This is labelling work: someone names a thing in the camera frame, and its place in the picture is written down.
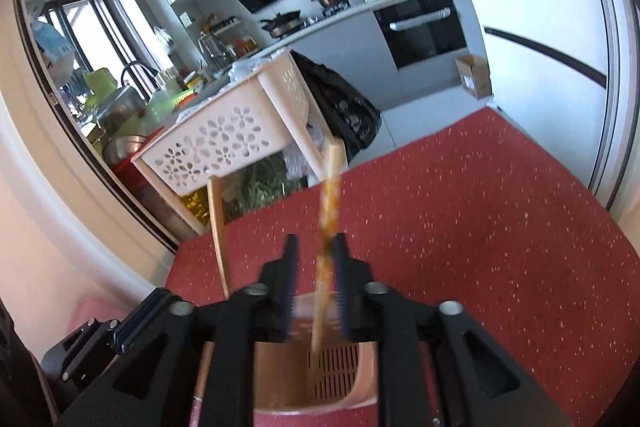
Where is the patterned wooden chopstick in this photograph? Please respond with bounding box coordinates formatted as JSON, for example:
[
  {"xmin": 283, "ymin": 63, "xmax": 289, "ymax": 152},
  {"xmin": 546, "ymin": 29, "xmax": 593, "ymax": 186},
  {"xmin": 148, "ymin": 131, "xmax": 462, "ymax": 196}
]
[{"xmin": 311, "ymin": 140, "xmax": 345, "ymax": 357}]

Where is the pink stool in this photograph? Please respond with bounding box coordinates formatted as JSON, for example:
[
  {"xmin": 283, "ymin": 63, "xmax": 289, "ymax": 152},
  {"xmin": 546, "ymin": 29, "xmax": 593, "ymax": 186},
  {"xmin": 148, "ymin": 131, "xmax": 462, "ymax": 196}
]
[{"xmin": 70, "ymin": 296, "xmax": 131, "ymax": 327}]

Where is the pink utensil holder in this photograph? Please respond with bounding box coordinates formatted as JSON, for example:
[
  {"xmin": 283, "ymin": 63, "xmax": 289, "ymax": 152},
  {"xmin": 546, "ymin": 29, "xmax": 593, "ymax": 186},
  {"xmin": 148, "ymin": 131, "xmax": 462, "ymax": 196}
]
[{"xmin": 253, "ymin": 293, "xmax": 378, "ymax": 416}]

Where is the green vegetables bag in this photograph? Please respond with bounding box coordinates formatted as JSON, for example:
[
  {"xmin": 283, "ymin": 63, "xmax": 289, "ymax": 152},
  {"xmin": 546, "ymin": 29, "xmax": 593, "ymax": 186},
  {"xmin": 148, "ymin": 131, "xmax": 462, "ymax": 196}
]
[{"xmin": 224, "ymin": 153, "xmax": 308, "ymax": 223}]

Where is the plain chopstick in holder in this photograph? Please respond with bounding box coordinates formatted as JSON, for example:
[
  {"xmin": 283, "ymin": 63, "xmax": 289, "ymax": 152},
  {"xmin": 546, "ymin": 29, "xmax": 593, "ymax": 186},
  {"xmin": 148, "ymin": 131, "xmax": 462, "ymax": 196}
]
[{"xmin": 207, "ymin": 176, "xmax": 230, "ymax": 299}]

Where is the black plastic bag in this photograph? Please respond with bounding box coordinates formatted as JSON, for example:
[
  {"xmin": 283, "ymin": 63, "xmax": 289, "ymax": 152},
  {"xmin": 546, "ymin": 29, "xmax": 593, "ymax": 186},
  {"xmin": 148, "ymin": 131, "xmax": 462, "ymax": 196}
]
[{"xmin": 291, "ymin": 51, "xmax": 382, "ymax": 161}]

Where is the steel bowl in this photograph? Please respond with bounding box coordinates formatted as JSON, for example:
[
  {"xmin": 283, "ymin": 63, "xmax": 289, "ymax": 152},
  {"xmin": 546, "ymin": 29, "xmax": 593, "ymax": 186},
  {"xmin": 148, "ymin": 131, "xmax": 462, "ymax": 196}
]
[{"xmin": 102, "ymin": 134, "xmax": 148, "ymax": 168}]

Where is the cardboard box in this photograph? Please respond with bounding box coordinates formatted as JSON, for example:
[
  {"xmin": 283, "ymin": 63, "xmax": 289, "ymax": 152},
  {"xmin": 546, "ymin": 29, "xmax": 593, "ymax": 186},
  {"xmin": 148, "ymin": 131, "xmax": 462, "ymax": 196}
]
[{"xmin": 456, "ymin": 54, "xmax": 492, "ymax": 100}]

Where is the black built-in oven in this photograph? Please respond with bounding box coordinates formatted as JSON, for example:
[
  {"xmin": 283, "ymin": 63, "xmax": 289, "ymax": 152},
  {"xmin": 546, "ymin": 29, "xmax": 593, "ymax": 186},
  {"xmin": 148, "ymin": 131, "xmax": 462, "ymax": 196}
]
[{"xmin": 373, "ymin": 0, "xmax": 466, "ymax": 69}]

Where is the black wok pan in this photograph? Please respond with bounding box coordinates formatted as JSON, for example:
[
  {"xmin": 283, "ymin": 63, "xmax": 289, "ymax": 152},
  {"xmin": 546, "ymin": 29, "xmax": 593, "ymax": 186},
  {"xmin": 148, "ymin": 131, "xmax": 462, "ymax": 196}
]
[{"xmin": 260, "ymin": 11, "xmax": 305, "ymax": 39}]

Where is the white refrigerator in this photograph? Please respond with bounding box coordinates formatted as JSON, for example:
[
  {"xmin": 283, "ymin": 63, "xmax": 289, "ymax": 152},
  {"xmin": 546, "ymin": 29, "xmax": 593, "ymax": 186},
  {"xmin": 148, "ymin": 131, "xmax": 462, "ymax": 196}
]
[{"xmin": 472, "ymin": 0, "xmax": 608, "ymax": 184}]

